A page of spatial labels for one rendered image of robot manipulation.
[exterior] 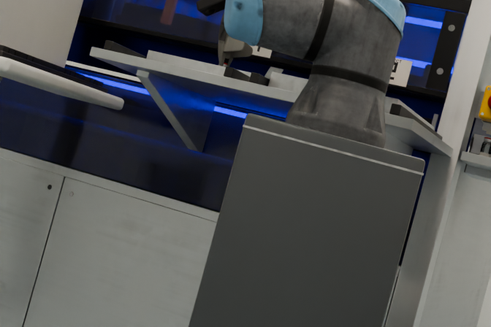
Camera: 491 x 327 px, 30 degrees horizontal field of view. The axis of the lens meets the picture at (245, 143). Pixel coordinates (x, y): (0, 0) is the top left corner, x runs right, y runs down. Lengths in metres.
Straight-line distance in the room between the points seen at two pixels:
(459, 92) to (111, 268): 0.95
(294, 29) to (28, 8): 1.05
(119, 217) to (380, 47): 1.14
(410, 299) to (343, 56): 0.84
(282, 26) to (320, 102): 0.12
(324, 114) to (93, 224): 1.16
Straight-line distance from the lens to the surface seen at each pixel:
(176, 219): 2.21
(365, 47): 1.31
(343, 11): 1.31
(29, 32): 2.24
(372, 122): 1.31
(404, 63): 2.07
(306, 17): 1.29
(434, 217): 2.01
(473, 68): 2.04
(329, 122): 1.27
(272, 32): 1.30
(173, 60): 1.98
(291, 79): 1.76
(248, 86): 1.74
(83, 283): 2.34
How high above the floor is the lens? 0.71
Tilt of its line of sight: 2 degrees up
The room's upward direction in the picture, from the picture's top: 15 degrees clockwise
